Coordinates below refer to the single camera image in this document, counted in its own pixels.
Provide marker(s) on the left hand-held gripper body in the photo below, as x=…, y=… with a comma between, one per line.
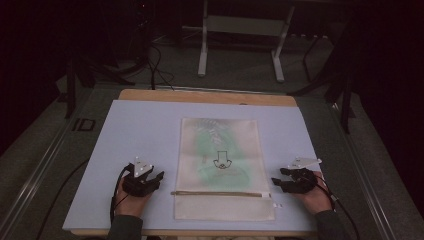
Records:
x=138, y=185

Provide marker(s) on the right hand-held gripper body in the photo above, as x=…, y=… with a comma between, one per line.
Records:
x=302, y=181

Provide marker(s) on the frosted zipper bag with green garment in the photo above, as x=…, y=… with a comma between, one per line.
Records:
x=221, y=166

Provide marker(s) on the person's left hand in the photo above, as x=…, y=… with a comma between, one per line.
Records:
x=130, y=205

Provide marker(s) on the person's right hand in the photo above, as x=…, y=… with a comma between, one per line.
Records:
x=315, y=200

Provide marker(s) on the small white tag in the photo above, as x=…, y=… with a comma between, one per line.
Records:
x=277, y=205

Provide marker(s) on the light blue mat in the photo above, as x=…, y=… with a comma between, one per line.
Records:
x=146, y=133

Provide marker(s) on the wooden table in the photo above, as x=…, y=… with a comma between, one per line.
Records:
x=206, y=96

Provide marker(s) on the black stand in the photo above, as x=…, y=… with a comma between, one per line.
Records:
x=86, y=75
x=343, y=86

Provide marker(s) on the white metal stand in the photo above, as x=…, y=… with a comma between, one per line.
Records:
x=245, y=26

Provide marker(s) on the metal floor rail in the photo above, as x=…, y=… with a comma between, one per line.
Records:
x=363, y=170
x=36, y=173

